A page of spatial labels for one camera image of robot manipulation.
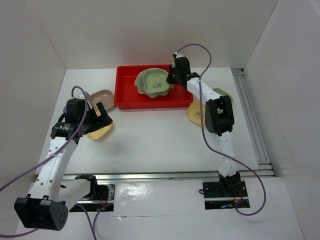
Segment aluminium rail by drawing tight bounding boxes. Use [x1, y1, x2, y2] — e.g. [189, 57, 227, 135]
[231, 68, 275, 178]
[62, 170, 222, 181]

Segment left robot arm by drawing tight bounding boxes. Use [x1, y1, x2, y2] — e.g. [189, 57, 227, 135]
[14, 98, 113, 231]

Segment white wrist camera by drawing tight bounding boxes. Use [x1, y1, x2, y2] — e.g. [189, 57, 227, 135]
[74, 92, 90, 99]
[172, 52, 185, 59]

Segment yellow square plate right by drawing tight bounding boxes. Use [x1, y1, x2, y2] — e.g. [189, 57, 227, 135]
[186, 100, 205, 126]

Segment aluminium rail front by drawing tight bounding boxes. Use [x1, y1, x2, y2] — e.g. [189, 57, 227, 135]
[62, 170, 222, 181]

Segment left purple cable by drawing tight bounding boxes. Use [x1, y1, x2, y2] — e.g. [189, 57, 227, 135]
[0, 85, 96, 238]

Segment yellow square plate left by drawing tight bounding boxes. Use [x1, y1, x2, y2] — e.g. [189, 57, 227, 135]
[86, 123, 113, 140]

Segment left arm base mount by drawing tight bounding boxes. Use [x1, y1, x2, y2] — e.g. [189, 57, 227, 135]
[59, 181, 116, 212]

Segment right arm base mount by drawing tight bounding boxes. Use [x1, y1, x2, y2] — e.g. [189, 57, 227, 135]
[198, 181, 250, 210]

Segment green square plate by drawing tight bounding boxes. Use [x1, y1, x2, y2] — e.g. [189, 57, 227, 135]
[212, 88, 233, 104]
[142, 68, 170, 93]

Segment large green scalloped bowl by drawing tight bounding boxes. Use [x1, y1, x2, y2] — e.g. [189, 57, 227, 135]
[134, 69, 174, 98]

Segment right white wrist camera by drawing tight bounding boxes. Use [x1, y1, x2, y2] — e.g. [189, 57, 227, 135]
[172, 52, 185, 59]

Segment brown square plate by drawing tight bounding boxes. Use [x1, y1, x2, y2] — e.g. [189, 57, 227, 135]
[88, 89, 115, 112]

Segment aluminium rail right side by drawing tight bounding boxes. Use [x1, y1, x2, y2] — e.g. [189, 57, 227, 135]
[231, 68, 275, 178]

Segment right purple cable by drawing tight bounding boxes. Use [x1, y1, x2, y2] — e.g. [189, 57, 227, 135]
[174, 43, 268, 216]

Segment yellow square plate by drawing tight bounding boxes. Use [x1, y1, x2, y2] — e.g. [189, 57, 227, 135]
[186, 100, 205, 126]
[86, 123, 113, 140]

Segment red plastic bin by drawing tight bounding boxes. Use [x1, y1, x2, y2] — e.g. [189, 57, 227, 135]
[114, 64, 194, 110]

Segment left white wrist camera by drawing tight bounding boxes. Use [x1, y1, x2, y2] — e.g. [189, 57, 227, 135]
[74, 92, 90, 99]

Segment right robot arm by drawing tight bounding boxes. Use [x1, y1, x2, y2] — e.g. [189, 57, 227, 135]
[166, 52, 241, 196]

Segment purple cable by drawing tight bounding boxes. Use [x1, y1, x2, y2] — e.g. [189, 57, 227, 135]
[0, 85, 96, 238]
[174, 43, 268, 216]

